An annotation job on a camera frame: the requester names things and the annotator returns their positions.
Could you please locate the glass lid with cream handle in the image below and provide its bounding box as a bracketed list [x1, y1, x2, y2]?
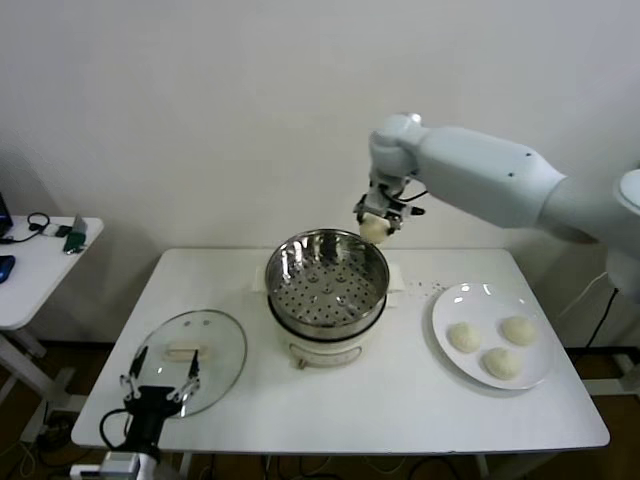
[128, 309, 248, 417]

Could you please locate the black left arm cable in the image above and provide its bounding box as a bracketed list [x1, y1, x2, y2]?
[99, 407, 132, 451]

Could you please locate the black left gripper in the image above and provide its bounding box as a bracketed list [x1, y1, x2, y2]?
[118, 346, 202, 452]

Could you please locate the black looped cable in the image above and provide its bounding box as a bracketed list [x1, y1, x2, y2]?
[0, 213, 51, 246]

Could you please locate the white wall cable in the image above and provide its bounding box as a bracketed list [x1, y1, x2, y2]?
[555, 273, 609, 317]

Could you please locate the white electric cooker pot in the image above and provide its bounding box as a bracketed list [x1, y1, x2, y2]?
[248, 263, 404, 372]

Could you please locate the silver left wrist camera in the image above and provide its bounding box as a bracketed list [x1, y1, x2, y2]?
[69, 449, 142, 480]

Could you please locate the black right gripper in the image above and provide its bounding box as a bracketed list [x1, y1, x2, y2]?
[354, 184, 405, 235]

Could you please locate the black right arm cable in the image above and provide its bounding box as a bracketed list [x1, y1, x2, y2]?
[397, 172, 430, 202]

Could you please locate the green and grey device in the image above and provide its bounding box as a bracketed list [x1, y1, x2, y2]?
[62, 213, 89, 257]

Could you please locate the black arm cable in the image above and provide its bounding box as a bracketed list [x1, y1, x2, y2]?
[397, 172, 430, 202]
[99, 407, 132, 451]

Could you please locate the white floor cable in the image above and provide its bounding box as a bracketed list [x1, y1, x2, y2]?
[17, 442, 34, 480]

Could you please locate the white side table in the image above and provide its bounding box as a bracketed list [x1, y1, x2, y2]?
[0, 215, 105, 446]

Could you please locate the floor power strip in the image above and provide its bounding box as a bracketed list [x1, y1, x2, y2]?
[37, 410, 79, 444]

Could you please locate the perforated steel steamer basket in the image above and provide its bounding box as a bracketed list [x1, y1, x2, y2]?
[263, 228, 390, 342]

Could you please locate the white round plate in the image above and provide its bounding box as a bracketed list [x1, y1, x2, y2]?
[431, 282, 556, 391]

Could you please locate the white steamed baozi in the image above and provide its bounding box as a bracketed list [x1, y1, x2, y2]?
[480, 347, 523, 381]
[446, 321, 483, 354]
[501, 315, 539, 346]
[360, 212, 394, 245]

